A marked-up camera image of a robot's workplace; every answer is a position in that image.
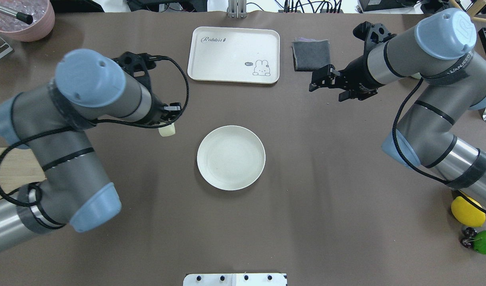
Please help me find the pink bowl of ice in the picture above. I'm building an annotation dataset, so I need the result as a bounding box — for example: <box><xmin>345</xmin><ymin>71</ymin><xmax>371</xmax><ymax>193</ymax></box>
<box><xmin>0</xmin><ymin>0</ymin><xmax>55</xmax><ymax>42</ymax></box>

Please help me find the grey folded cloth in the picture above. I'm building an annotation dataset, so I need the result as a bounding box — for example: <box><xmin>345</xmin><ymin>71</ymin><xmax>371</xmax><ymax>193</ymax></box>
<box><xmin>292</xmin><ymin>38</ymin><xmax>332</xmax><ymax>72</ymax></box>

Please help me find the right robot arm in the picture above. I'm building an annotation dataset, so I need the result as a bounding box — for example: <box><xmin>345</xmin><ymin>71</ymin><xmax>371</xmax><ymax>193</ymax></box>
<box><xmin>309</xmin><ymin>8</ymin><xmax>486</xmax><ymax>213</ymax></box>

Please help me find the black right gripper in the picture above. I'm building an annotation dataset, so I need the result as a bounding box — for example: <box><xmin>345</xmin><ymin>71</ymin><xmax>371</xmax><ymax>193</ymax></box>
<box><xmin>309</xmin><ymin>21</ymin><xmax>396</xmax><ymax>102</ymax></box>

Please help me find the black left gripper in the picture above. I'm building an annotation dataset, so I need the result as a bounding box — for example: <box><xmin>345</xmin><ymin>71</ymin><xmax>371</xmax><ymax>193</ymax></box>
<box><xmin>113</xmin><ymin>51</ymin><xmax>183</xmax><ymax>127</ymax></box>

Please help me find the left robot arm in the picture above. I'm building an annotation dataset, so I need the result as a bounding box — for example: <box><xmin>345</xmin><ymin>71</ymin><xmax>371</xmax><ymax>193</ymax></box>
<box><xmin>0</xmin><ymin>49</ymin><xmax>187</xmax><ymax>252</ymax></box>

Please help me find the bamboo cutting board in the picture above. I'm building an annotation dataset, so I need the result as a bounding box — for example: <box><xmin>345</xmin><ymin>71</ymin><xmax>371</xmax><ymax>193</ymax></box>
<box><xmin>0</xmin><ymin>148</ymin><xmax>45</xmax><ymax>193</ymax></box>

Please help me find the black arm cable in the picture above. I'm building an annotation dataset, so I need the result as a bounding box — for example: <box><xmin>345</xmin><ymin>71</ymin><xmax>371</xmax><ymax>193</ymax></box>
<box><xmin>0</xmin><ymin>55</ymin><xmax>190</xmax><ymax>207</ymax></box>

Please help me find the cream rabbit tray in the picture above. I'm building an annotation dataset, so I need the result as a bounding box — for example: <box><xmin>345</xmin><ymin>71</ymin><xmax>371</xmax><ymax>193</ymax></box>
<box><xmin>187</xmin><ymin>27</ymin><xmax>280</xmax><ymax>85</ymax></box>

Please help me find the green lime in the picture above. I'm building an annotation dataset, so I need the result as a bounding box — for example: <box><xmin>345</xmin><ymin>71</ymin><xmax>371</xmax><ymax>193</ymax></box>
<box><xmin>473</xmin><ymin>230</ymin><xmax>486</xmax><ymax>255</ymax></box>

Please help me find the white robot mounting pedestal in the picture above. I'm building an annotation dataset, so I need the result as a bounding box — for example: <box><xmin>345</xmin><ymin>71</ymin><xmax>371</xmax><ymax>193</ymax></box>
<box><xmin>183</xmin><ymin>272</ymin><xmax>288</xmax><ymax>286</ymax></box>

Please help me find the steel muddler black tip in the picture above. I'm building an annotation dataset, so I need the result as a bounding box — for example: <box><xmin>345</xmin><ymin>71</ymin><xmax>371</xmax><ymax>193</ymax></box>
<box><xmin>0</xmin><ymin>5</ymin><xmax>34</xmax><ymax>25</ymax></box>

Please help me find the yellow lemon near lime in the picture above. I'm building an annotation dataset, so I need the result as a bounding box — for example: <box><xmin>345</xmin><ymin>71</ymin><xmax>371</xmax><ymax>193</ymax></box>
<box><xmin>450</xmin><ymin>196</ymin><xmax>486</xmax><ymax>228</ymax></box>

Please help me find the aluminium frame post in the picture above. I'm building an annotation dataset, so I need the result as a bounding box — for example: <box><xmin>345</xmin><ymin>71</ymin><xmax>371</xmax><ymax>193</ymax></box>
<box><xmin>227</xmin><ymin>0</ymin><xmax>248</xmax><ymax>19</ymax></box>

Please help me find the cream round plate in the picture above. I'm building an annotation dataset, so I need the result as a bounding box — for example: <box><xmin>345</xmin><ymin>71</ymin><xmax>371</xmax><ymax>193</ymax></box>
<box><xmin>197</xmin><ymin>125</ymin><xmax>266</xmax><ymax>191</ymax></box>

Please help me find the dark purple fruit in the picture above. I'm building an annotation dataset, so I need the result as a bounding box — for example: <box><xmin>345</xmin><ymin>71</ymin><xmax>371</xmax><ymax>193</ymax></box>
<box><xmin>460</xmin><ymin>227</ymin><xmax>478</xmax><ymax>249</ymax></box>

